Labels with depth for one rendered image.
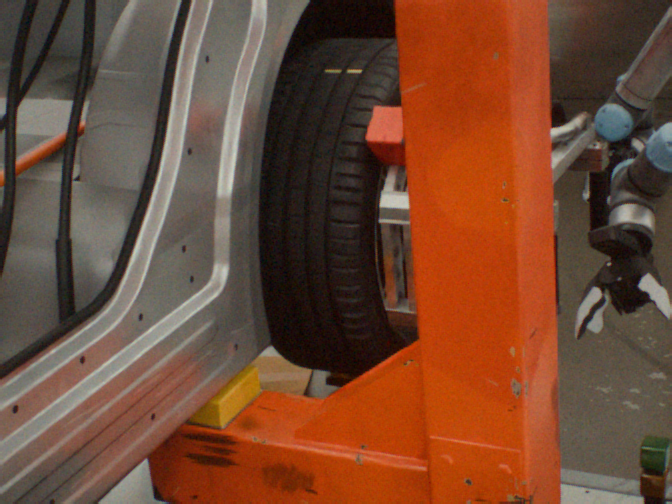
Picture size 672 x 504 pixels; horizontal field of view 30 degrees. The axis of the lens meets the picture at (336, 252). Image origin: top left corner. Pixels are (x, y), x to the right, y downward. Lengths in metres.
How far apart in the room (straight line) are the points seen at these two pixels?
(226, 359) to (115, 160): 0.41
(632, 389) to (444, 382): 1.76
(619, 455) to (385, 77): 1.38
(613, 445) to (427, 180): 1.69
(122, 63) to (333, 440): 0.76
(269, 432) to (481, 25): 0.79
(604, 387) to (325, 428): 1.68
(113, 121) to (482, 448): 0.86
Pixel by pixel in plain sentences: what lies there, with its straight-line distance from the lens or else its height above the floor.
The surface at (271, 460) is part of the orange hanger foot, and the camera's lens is 2.04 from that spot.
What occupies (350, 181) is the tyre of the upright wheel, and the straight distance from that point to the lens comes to 2.14.
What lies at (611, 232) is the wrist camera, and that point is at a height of 0.97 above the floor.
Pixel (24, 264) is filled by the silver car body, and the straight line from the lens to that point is 2.08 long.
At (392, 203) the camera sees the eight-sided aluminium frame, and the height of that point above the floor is 0.97.
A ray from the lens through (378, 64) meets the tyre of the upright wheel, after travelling 2.28.
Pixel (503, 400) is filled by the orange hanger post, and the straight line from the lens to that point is 1.81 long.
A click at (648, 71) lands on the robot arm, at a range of 2.54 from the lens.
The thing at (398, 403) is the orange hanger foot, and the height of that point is 0.77.
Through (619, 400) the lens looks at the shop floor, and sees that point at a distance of 3.50.
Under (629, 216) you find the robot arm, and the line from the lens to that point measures 2.10.
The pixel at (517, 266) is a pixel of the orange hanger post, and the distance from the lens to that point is 1.71.
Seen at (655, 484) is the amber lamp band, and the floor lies 0.60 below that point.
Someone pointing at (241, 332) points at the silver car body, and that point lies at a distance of 2.08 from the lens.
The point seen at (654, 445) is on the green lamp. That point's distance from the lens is 2.01.
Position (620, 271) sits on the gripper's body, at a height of 0.89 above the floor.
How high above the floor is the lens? 1.69
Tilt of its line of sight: 22 degrees down
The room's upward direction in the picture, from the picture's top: 6 degrees counter-clockwise
